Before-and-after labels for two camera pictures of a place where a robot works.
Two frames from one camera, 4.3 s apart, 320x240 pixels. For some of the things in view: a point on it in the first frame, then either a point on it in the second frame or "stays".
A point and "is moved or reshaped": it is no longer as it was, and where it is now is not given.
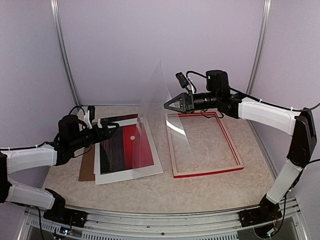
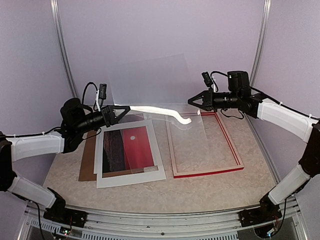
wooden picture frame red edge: x=202 y=171 stays
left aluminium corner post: x=55 y=8 stays
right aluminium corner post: x=261 y=46 stays
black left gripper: x=105 y=134 to x=110 y=119
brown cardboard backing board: x=87 y=172 stays
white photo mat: x=129 y=173 is moved or reshaped
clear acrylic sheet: x=158 y=145 is moved or reshaped
